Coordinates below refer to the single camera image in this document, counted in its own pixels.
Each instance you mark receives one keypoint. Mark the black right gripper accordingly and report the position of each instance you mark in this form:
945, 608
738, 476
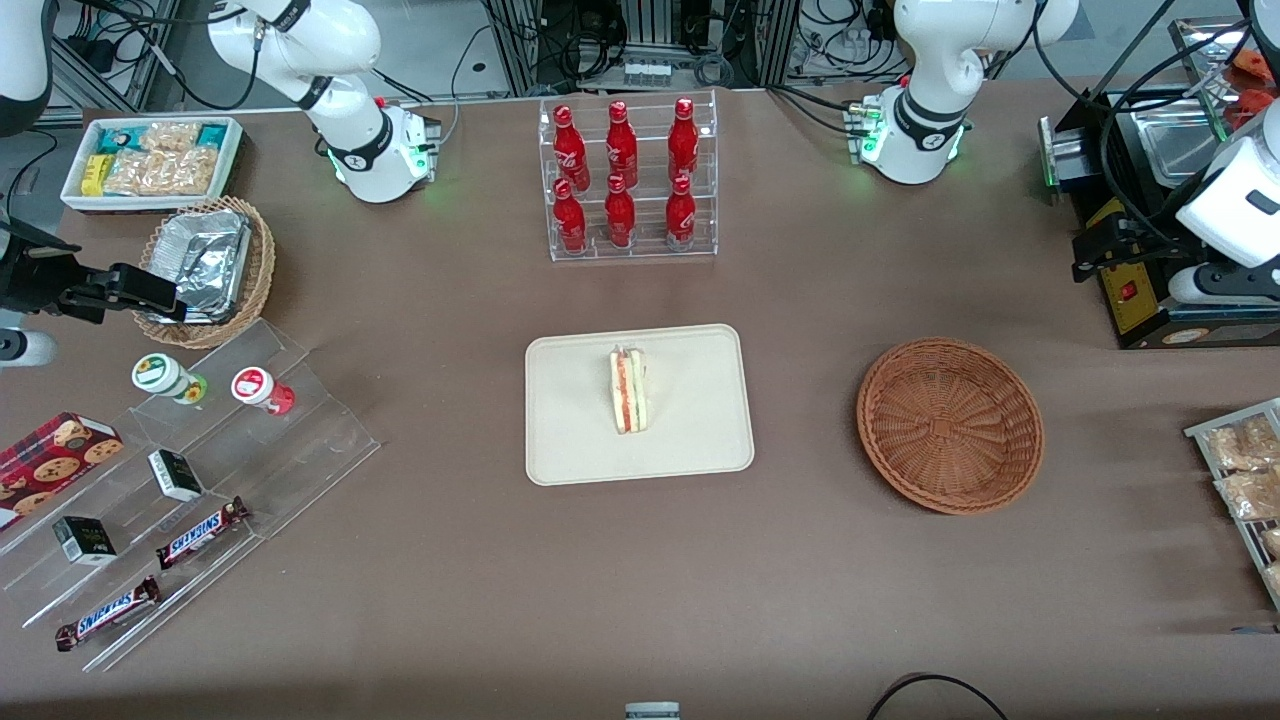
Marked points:
28, 279

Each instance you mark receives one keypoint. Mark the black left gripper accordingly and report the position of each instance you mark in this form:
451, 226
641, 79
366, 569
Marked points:
1150, 243

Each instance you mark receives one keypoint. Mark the triangular sandwich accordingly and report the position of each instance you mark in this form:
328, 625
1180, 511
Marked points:
630, 390

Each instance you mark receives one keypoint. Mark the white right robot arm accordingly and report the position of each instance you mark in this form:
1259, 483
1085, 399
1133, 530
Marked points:
370, 160

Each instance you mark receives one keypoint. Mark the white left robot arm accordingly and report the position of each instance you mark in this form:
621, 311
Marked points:
925, 140

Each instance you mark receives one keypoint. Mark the light tan wicker basket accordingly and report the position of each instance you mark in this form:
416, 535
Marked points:
262, 265

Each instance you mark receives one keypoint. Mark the tray of packaged pastries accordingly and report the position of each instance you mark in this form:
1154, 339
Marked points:
1215, 425

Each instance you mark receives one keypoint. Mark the brown round wicker basket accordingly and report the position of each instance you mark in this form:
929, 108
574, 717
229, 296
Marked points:
950, 425

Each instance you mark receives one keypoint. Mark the beige rectangular tray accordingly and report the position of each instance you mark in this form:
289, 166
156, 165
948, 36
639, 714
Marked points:
700, 420

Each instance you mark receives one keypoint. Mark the black food warmer appliance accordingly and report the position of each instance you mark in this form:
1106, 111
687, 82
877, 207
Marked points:
1135, 310

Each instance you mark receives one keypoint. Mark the aluminium foil container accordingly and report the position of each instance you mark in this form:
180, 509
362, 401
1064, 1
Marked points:
205, 255

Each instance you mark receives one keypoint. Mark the green-lid white cup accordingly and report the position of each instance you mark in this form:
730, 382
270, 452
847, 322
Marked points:
160, 374

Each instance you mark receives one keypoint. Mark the grey box with green light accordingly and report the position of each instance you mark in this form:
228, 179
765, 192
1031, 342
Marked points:
1060, 150

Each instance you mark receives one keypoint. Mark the large clear cracker bag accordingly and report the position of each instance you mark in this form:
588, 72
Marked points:
160, 172

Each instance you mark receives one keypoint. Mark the red-lid white cup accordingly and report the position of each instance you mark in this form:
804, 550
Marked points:
255, 385

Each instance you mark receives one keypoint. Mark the steel warmer pan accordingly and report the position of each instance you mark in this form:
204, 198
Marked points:
1175, 140

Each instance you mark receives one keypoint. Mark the yellow snack pack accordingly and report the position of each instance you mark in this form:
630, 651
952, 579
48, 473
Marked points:
96, 175

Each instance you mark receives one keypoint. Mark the small clear cracker bag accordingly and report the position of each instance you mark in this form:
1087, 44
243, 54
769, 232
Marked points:
170, 135

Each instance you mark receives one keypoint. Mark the teal snack pack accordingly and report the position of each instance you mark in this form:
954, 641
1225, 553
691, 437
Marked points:
212, 134
120, 138

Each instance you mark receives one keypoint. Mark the white plastic snack bin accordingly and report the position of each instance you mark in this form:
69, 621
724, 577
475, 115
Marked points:
235, 150

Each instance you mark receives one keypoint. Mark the small black box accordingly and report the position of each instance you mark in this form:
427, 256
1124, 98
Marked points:
176, 476
85, 541

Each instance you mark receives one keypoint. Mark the red cookie box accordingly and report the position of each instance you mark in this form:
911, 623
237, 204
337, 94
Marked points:
50, 460

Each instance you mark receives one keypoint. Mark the clear acrylic step display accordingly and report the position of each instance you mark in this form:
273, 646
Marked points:
300, 440

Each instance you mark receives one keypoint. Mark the glass warmer display shelf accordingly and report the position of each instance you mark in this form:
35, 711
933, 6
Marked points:
1200, 55

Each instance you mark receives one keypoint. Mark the clear bag of nuts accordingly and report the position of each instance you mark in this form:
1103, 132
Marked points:
1250, 495
1240, 445
1272, 542
1274, 580

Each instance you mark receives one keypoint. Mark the Snickers chocolate bar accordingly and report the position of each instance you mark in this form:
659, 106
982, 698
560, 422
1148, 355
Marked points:
108, 613
200, 533

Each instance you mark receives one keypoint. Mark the red cola bottle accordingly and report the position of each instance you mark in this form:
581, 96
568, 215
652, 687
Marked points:
570, 150
620, 218
570, 222
680, 218
621, 145
683, 140

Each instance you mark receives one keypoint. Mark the clear acrylic bottle rack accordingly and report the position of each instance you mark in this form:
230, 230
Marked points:
645, 215

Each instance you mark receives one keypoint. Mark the white power strip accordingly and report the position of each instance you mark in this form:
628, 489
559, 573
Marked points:
646, 75

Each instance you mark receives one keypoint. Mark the small grey device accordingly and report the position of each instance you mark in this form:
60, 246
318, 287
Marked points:
652, 711

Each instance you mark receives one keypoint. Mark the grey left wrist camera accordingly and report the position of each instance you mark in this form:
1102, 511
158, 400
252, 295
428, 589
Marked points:
1195, 287

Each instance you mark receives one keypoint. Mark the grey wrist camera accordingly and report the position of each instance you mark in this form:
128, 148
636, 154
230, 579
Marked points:
1195, 287
25, 348

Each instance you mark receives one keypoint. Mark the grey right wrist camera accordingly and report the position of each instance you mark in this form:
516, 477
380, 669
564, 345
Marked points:
25, 348

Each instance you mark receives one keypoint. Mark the aluminium equipment frame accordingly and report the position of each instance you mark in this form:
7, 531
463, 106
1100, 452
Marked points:
520, 50

